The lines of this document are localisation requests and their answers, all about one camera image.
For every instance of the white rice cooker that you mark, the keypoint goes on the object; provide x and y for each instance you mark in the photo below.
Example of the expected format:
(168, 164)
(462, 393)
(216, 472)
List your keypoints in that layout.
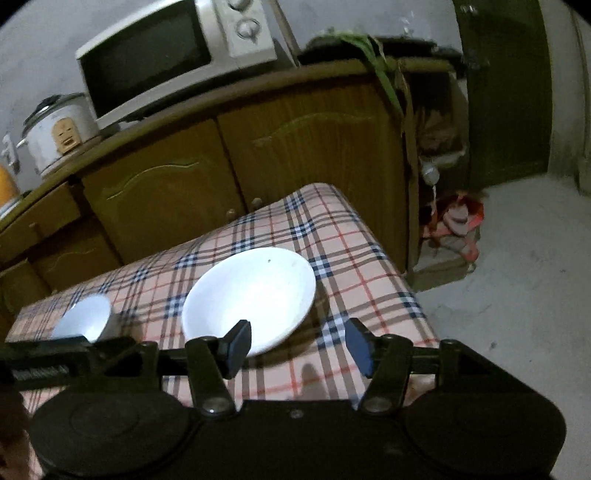
(58, 125)

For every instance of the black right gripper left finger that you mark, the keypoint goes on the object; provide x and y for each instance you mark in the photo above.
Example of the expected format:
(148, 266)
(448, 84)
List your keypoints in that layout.
(211, 361)

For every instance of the white microwave oven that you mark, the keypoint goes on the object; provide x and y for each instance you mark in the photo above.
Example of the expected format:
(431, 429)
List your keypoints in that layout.
(168, 47)

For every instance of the green cloth on cabinet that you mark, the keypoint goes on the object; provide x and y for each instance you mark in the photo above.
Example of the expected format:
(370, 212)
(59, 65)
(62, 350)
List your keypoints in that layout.
(335, 45)

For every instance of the dark door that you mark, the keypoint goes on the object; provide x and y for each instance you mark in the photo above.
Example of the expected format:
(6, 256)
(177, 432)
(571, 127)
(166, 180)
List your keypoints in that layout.
(509, 89)

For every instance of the plaid tablecloth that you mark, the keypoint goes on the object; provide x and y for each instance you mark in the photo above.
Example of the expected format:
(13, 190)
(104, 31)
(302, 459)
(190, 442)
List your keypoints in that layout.
(355, 279)

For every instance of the bluish white ceramic bowl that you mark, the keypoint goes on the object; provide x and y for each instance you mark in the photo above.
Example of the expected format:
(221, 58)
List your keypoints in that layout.
(92, 317)

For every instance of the brown wooden cabinet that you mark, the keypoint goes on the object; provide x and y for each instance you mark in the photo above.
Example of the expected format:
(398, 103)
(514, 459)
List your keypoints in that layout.
(212, 159)

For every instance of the red cloth pile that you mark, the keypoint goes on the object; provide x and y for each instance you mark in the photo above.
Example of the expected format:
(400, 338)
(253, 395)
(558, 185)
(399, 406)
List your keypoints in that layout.
(455, 217)

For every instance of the orange electric kettle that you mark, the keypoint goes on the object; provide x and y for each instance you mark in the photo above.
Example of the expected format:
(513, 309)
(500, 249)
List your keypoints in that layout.
(10, 195)

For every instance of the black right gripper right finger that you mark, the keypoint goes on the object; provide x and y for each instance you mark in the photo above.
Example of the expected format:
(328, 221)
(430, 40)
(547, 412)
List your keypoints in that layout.
(385, 360)

